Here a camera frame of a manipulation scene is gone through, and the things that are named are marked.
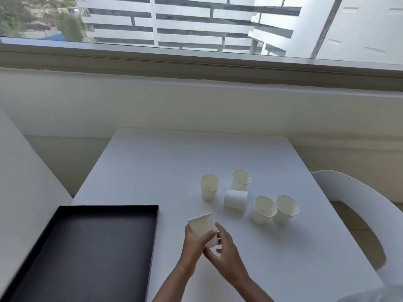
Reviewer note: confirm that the person's right hand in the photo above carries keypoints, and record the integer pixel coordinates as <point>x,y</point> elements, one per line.
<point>229,259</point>

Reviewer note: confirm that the person's left hand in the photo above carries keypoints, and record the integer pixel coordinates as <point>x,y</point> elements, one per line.
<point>191,250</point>

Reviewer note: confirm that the person's right thumb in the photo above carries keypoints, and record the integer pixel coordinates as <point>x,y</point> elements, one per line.
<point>210,254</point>

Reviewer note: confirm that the person's left thumb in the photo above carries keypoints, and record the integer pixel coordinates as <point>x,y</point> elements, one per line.
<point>209,237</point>

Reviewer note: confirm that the white paper cup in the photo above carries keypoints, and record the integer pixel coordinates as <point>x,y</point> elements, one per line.
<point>240,180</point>
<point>235,200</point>
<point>209,189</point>
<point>200,225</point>
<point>285,211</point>
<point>262,213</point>

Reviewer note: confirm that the person's left forearm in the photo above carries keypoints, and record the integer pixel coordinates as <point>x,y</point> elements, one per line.
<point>171,287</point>

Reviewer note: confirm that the person's right forearm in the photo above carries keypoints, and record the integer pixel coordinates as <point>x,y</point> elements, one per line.
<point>253,290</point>

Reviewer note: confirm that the overturned white paper cup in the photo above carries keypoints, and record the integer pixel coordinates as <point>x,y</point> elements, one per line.
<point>235,200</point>

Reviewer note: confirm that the black rectangular tray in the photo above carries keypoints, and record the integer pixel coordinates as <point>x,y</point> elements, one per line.
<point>88,251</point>

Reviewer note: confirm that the white plastic chair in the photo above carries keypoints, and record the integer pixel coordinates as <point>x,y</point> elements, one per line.
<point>374,210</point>

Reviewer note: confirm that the white building outside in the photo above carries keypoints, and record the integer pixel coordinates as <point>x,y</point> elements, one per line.
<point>220,21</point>

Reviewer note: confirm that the green trees outside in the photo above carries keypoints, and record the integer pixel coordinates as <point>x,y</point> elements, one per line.
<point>19,15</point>

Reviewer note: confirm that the grey window frame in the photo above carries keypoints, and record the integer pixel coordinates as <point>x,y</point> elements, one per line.
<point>201,64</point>

